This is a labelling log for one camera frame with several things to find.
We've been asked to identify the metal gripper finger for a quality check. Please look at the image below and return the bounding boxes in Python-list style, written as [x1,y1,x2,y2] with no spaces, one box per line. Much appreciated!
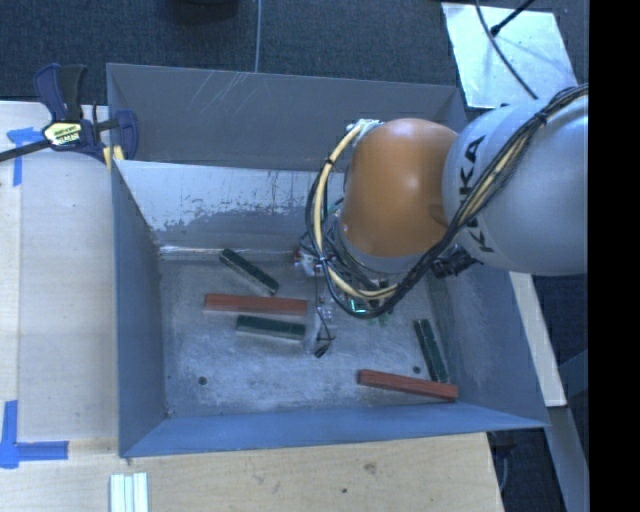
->
[303,299,337,357]
[293,247,324,278]

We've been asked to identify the dark green flat block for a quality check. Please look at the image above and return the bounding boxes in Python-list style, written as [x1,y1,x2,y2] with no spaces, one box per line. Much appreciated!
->
[234,314,308,344]
[412,318,452,386]
[218,247,281,298]

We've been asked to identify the red-brown flat block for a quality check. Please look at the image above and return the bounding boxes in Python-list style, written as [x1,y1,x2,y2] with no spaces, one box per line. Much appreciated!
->
[356,368,460,403]
[202,292,310,319]

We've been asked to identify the grey metal bin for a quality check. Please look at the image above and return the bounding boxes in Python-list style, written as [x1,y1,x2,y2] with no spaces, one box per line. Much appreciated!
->
[104,62,553,460]

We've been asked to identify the pale wood board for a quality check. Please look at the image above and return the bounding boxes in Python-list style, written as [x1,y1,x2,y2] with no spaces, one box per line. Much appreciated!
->
[17,149,121,444]

